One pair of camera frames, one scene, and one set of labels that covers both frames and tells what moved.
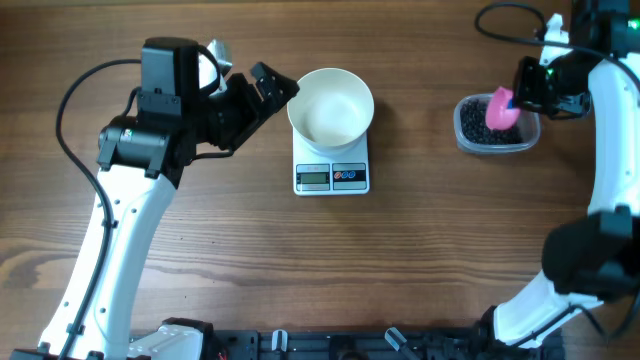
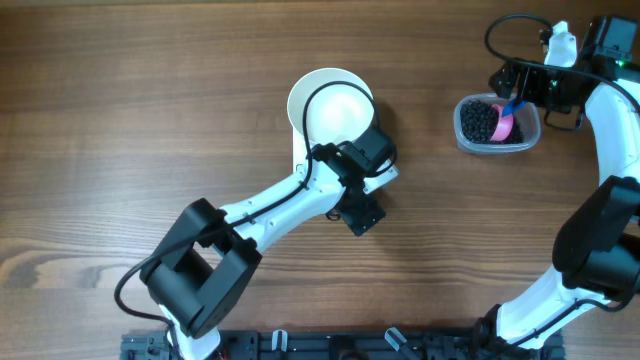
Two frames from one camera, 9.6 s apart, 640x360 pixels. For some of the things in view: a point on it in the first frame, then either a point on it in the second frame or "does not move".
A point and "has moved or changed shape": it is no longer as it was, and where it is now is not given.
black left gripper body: (223, 116) to (352, 213)
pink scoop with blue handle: (501, 112) has moved or changed shape
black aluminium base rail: (339, 344) does not move
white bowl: (332, 111) does not move
